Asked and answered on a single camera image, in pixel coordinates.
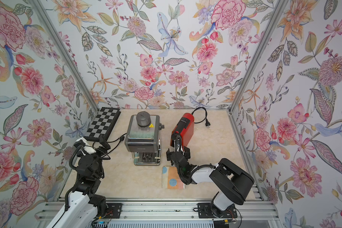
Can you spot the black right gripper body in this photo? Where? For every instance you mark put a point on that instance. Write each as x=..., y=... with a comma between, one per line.
x=172, y=155

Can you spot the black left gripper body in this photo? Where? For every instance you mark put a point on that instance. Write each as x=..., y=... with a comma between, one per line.
x=100, y=153

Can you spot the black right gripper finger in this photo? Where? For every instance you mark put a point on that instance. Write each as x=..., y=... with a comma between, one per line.
x=180, y=145
x=176, y=143

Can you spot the orange blue patterned cloth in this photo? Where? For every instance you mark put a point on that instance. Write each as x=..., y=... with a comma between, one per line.
x=170, y=179

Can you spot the silver grey coffee machine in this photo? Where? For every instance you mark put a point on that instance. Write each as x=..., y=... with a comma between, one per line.
x=143, y=139

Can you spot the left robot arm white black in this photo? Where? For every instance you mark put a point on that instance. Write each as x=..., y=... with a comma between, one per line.
x=82, y=206

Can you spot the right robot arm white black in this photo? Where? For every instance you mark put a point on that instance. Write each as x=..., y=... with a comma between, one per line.
x=233, y=183

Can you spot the red capsule coffee machine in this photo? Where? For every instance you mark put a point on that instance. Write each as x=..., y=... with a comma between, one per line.
x=184, y=128

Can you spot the black white chessboard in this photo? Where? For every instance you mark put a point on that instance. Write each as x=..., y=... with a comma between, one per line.
x=103, y=124

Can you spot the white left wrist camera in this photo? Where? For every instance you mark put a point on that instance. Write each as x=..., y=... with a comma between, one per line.
x=86, y=149

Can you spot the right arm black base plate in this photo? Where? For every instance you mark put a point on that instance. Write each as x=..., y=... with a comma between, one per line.
x=205, y=210

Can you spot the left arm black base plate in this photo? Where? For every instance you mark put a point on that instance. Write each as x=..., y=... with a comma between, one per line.
x=113, y=211

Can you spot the aluminium rail frame front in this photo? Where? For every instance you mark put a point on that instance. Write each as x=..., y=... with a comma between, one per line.
x=257, y=213

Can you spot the left aluminium corner post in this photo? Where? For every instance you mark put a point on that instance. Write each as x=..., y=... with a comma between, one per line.
x=54, y=35

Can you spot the aluminium corner post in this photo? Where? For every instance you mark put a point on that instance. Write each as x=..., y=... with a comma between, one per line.
x=54, y=35
x=276, y=14

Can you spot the right aluminium corner post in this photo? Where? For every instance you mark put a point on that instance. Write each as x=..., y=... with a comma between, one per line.
x=276, y=14

